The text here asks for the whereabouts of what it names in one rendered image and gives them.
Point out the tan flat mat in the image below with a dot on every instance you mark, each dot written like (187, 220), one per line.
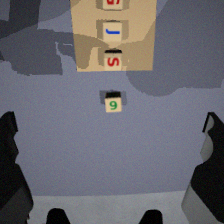
(137, 46)

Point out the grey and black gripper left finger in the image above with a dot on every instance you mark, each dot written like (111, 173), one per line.
(15, 197)

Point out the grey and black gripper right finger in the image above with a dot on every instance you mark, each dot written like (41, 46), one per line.
(203, 202)

